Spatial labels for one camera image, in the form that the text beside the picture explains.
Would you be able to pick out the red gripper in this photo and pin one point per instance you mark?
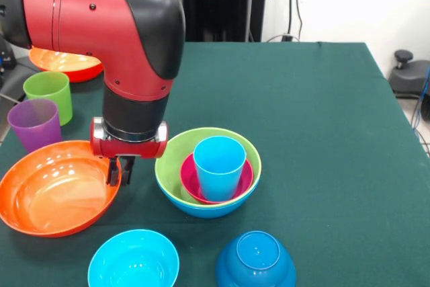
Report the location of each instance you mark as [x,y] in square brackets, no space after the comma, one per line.
[134,149]

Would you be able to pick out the large green bowl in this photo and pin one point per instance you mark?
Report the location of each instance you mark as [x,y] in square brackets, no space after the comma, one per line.
[171,166]

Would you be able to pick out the large orange bowl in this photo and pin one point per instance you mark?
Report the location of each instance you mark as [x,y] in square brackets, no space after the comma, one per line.
[74,65]
[57,199]

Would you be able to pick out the small light blue bowl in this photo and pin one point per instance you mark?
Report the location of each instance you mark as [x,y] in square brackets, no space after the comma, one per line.
[134,263]

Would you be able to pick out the large blue bowl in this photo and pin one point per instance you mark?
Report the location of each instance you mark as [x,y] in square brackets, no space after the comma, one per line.
[208,211]

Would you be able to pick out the light blue cup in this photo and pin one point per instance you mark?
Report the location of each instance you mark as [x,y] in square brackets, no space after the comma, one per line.
[220,176]

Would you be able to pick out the small pink bowl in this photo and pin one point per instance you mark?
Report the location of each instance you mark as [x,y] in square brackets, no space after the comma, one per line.
[248,176]

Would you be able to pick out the small dark blue bowl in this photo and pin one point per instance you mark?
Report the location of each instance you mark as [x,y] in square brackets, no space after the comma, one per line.
[255,263]

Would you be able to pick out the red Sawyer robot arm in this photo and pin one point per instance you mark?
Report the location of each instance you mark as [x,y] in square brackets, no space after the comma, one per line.
[100,25]

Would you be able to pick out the green cup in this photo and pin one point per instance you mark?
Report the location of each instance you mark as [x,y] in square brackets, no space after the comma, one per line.
[57,99]

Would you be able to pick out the purple cup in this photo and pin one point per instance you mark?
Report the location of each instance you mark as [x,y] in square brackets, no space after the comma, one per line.
[33,125]

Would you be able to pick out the grey stand foot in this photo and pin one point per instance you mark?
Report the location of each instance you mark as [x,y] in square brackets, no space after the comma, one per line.
[11,75]
[413,75]

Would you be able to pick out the black equipment box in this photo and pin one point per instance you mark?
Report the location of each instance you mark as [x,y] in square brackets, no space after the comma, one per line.
[6,55]

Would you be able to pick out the dark green table cloth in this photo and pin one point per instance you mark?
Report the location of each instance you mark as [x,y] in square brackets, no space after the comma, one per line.
[319,166]

